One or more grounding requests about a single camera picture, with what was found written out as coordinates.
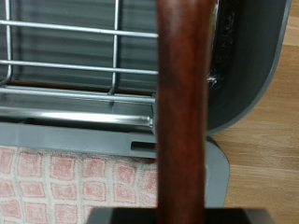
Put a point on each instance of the red-brown wooden spoon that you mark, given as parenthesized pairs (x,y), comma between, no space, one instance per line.
(183,109)

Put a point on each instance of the grey plastic drain tray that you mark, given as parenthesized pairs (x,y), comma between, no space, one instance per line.
(62,46)

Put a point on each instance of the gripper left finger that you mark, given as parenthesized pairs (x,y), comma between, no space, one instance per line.
(124,217)

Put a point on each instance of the grey plastic crate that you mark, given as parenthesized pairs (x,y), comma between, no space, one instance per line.
(78,140)

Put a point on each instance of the dark grey cutlery caddy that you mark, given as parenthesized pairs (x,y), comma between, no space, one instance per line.
(249,77)

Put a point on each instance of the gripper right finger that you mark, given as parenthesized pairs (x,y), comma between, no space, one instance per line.
(239,217)

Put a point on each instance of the pink checked towel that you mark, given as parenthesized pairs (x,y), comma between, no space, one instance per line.
(62,186)

